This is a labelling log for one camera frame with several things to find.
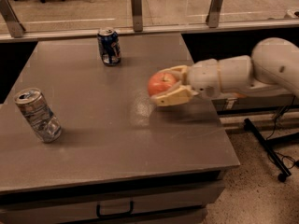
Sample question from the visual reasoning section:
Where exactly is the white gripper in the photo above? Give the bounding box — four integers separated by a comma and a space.
150, 55, 253, 106

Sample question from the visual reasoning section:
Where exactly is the red apple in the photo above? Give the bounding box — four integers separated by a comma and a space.
148, 72, 177, 96

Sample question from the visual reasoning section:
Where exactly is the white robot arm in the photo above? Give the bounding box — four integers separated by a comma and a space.
148, 37, 299, 106

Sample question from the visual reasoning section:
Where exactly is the blue pepsi can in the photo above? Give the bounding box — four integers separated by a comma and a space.
97, 28, 121, 66

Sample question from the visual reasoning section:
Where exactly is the silver redbull can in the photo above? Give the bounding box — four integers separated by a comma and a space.
14, 88, 62, 143

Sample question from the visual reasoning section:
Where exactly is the black wheeled stand base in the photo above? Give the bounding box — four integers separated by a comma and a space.
244, 119, 299, 183

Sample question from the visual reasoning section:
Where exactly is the grey cabinet drawer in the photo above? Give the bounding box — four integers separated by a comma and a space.
0, 180, 225, 224

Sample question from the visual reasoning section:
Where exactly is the right metal glass bracket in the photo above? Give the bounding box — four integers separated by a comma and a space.
206, 0, 223, 28

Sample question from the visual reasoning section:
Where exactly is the metal glass bracket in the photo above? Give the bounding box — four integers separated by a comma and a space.
131, 0, 143, 32
0, 0, 25, 38
206, 0, 223, 28

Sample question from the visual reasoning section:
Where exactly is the middle metal glass bracket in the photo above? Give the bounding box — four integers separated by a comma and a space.
131, 0, 143, 32

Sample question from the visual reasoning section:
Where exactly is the black drawer handle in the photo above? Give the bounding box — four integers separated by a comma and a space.
96, 201, 134, 219

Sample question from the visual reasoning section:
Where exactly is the black cable on floor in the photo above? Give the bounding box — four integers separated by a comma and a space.
264, 95, 299, 170

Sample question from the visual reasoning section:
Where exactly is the left metal glass bracket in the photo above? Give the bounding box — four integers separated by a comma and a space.
0, 0, 25, 38

